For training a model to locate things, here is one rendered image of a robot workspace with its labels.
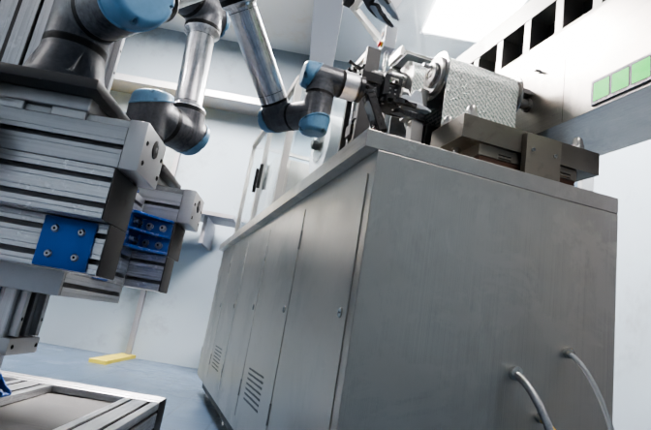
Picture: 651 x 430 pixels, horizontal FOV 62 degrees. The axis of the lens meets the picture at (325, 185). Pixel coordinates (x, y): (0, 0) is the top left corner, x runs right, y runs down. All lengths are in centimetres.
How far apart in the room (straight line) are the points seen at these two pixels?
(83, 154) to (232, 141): 418
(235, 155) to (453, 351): 413
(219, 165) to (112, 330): 169
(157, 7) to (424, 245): 68
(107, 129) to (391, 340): 66
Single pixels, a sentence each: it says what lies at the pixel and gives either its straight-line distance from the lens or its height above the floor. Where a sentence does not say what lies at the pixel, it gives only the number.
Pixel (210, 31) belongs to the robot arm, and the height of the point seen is 132.
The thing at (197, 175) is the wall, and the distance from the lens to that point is 509.
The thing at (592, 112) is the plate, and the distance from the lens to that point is 159.
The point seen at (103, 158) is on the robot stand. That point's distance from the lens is 99.
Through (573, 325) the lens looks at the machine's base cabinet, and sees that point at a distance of 135.
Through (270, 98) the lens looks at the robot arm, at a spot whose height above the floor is 104.
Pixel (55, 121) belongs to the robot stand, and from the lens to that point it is 104.
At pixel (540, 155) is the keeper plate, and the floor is 97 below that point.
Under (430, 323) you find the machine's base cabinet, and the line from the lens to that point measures 114.
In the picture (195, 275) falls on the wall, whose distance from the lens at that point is 493.
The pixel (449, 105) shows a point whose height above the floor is 114.
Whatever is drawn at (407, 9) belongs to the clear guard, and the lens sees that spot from 248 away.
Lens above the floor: 48
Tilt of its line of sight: 15 degrees up
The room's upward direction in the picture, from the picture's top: 10 degrees clockwise
